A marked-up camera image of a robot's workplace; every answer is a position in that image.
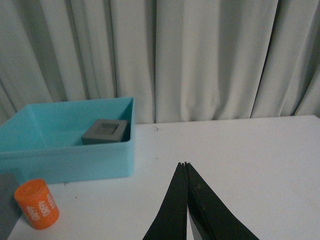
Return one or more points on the gray cube with rectangular hole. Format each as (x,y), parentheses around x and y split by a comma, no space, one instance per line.
(105,131)

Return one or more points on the light blue plastic box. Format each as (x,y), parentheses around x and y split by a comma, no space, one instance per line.
(43,141)

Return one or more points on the gray cube with round hole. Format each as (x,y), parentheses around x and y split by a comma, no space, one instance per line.
(10,211)

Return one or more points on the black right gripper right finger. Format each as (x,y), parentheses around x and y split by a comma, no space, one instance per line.
(211,217)

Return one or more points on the white pleated curtain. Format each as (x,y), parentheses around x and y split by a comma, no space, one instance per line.
(182,60)

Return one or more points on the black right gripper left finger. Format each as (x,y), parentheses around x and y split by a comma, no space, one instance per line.
(170,222)

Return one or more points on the orange cylinder with white digits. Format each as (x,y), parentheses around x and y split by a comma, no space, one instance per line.
(37,203)

